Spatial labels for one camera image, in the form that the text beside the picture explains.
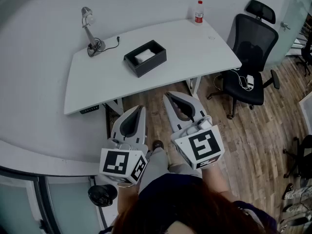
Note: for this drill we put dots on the white tissue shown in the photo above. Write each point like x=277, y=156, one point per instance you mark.
x=144, y=55

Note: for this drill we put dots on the black mesh office chair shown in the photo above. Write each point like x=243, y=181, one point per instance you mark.
x=253, y=40

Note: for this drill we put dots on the black swivel chair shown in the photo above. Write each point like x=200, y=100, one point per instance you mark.
x=303, y=155
x=306, y=52

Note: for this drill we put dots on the pale framed board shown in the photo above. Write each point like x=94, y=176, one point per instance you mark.
x=307, y=111

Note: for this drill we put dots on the black tissue box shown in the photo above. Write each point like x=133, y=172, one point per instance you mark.
x=148, y=66

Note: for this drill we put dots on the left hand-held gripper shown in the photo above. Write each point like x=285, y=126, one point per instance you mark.
x=114, y=164

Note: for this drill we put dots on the person's grey trousers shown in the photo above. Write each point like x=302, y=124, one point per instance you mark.
x=157, y=169

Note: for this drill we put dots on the person's dark top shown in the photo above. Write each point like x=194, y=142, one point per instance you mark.
x=170, y=191

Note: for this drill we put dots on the clear bottle with red cap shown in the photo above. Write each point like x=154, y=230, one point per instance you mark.
x=199, y=14

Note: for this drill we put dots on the silver desk lamp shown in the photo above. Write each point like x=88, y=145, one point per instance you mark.
x=90, y=36

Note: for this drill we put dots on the person's right forearm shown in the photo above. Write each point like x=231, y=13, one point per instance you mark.
x=215, y=179

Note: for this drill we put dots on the person's dark shoe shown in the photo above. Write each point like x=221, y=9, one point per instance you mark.
x=157, y=144

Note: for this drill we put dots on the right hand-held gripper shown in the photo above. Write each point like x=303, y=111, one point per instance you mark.
x=202, y=146

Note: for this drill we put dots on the white desk leg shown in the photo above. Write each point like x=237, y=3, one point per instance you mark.
x=117, y=105
x=195, y=85

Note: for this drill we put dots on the thin gold bangle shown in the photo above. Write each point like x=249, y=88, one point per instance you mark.
x=125, y=185

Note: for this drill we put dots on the frosted glass door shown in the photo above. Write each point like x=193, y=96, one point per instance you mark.
x=19, y=203

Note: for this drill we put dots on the black desk control panel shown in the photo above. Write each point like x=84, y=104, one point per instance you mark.
x=89, y=109

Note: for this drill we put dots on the person's left forearm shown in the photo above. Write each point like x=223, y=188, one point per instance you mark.
x=126, y=201

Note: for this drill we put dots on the black waste bin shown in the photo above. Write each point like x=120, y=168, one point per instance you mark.
x=102, y=195

